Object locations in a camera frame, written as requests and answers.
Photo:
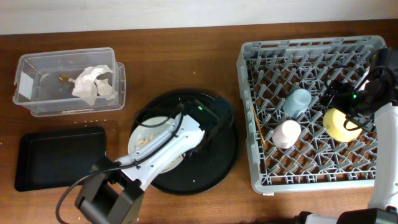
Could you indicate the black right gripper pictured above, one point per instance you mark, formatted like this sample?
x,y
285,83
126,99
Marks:
x,y
337,101

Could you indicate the yellow bowl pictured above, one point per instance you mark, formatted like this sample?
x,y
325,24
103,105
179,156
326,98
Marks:
x,y
333,121

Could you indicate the wooden chopstick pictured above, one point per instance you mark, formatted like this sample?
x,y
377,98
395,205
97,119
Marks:
x,y
258,125

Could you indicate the blue cup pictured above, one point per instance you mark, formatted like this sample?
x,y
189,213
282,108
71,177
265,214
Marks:
x,y
297,103

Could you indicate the grey dishwasher rack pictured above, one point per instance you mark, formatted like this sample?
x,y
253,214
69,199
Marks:
x,y
268,72

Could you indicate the food scraps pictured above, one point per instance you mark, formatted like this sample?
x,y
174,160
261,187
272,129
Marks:
x,y
145,141

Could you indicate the pink cup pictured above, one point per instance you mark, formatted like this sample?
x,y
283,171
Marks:
x,y
286,134

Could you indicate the grey plate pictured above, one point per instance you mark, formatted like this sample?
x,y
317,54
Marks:
x,y
141,132

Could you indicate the white tissue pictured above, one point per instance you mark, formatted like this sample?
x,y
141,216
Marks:
x,y
88,86

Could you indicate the brown snack wrapper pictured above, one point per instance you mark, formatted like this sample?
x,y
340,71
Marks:
x,y
64,78

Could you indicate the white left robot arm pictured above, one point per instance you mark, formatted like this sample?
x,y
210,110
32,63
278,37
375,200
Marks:
x,y
113,191

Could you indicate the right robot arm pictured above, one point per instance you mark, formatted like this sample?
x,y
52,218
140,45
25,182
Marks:
x,y
382,207

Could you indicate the clear plastic waste bin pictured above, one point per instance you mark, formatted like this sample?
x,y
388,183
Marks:
x,y
38,87

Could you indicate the round black serving tray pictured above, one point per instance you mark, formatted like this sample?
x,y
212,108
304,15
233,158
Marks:
x,y
205,168

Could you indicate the black rectangular tray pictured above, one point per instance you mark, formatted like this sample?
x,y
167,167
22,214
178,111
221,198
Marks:
x,y
57,158

